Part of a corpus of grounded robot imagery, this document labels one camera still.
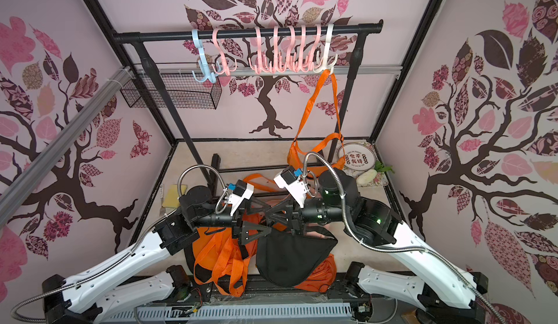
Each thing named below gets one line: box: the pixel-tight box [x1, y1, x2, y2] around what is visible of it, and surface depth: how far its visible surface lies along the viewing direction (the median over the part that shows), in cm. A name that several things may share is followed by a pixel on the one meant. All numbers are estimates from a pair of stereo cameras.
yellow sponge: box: [162, 183, 188, 209], surface depth 99 cm
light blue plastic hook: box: [191, 29, 222, 84], surface depth 55 cm
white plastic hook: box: [313, 23, 338, 74], surface depth 59 cm
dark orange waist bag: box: [292, 252, 338, 294], surface depth 74 cm
